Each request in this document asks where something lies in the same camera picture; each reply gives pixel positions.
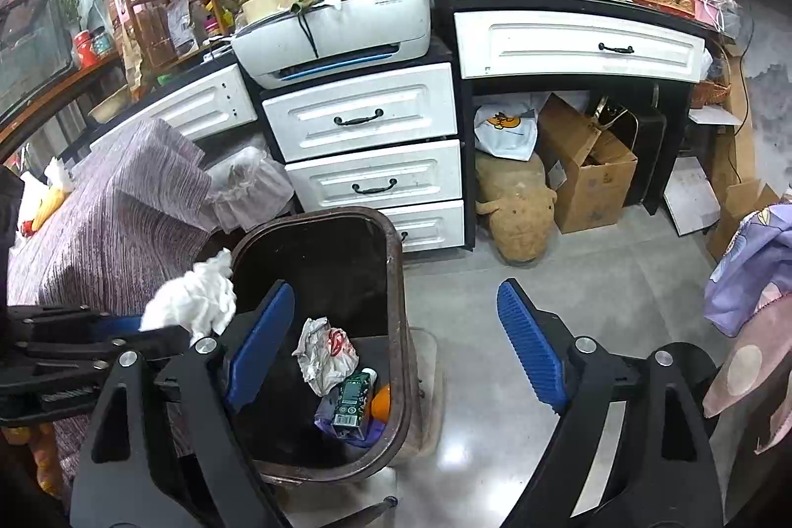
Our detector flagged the purple floral cloth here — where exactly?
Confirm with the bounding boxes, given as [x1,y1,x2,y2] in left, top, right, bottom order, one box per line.
[702,200,792,455]

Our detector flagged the white paper bag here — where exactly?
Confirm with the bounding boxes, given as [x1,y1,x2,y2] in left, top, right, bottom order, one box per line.
[43,157,75,192]

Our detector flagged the brown plastic trash bin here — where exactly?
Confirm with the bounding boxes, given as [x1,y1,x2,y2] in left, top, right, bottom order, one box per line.
[230,206,446,484]

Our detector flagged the black paper bag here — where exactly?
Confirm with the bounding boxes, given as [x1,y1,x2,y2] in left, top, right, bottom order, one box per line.
[594,95,666,207]

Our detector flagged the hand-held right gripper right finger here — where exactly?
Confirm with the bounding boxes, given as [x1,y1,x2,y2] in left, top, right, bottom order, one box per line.
[496,277,725,528]

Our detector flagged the white red-print plastic bag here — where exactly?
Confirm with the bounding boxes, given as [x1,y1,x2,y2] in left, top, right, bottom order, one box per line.
[292,318,360,396]

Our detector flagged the purple striped tablecloth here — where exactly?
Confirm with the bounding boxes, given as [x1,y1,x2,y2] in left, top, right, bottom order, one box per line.
[6,118,214,461]

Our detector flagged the clear plastic-lined small bin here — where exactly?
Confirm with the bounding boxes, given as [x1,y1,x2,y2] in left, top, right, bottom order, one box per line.
[207,146,295,232]

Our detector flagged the purple tissue pack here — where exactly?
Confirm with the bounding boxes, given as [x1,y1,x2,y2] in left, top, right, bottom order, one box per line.
[314,398,386,447]

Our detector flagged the white desk drawer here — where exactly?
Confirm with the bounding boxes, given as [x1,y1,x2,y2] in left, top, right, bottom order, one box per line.
[90,64,257,151]
[453,8,712,84]

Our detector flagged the white tissue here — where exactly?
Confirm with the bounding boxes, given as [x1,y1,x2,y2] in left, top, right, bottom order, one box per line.
[139,248,237,343]

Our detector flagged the green drink carton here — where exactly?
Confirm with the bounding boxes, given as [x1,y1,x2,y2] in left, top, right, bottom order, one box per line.
[331,368,380,439]

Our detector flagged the black-framed glass terrarium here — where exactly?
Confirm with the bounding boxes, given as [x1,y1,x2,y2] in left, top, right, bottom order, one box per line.
[0,0,75,102]

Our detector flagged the kraft paper pouch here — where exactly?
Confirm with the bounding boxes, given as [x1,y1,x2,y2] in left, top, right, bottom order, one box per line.
[117,27,146,90]

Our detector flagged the white three-drawer cabinet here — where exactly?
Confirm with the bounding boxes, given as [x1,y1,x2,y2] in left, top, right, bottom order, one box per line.
[260,61,474,253]

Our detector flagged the cream tape roll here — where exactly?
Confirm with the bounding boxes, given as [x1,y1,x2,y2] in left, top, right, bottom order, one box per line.
[241,0,289,25]

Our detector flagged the red tin can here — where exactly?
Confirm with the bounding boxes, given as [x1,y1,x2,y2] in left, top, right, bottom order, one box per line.
[73,30,100,68]

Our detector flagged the cardboard box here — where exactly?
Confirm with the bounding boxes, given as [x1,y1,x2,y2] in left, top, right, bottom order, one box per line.
[537,94,638,235]

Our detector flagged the brown plush toy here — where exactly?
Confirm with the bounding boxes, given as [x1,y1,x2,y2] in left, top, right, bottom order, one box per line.
[475,150,558,264]

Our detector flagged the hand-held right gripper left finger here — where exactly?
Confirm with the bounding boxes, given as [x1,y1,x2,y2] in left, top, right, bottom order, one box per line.
[69,281,296,528]

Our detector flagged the cream bowl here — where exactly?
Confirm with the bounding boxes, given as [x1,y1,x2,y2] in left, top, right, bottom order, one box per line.
[87,86,134,124]

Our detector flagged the white printer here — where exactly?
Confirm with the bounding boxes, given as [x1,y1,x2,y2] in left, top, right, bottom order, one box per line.
[232,0,432,90]

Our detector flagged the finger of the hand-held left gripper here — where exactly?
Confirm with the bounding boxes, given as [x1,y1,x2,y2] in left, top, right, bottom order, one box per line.
[6,305,143,343]
[28,327,191,374]

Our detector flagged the white cartoon-print bag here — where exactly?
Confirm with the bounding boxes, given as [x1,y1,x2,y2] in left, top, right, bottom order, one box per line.
[473,101,538,161]

